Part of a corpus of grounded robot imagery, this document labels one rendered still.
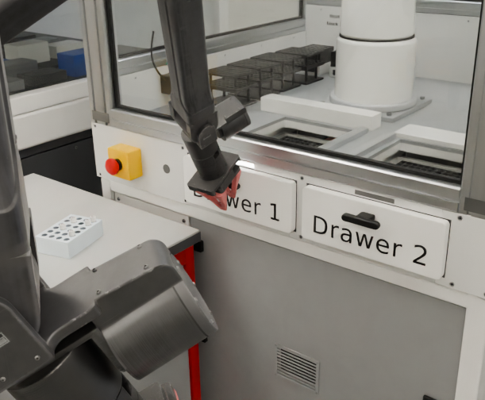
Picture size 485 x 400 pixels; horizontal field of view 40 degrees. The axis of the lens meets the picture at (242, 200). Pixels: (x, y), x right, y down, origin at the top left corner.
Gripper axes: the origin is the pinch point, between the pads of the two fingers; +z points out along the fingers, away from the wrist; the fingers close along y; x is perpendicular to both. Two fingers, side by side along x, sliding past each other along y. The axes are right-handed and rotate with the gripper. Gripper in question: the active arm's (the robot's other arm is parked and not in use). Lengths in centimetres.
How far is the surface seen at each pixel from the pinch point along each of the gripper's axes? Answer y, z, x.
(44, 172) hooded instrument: 9, 26, 84
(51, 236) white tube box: -21.6, -1.5, 31.6
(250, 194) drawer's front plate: 4.5, 2.3, -2.3
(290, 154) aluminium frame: 10.2, -6.3, -11.1
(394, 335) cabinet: -4.9, 22.8, -35.5
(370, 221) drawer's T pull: 1.6, -3.1, -31.4
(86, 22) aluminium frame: 23, -23, 47
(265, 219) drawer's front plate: 2.2, 6.2, -6.2
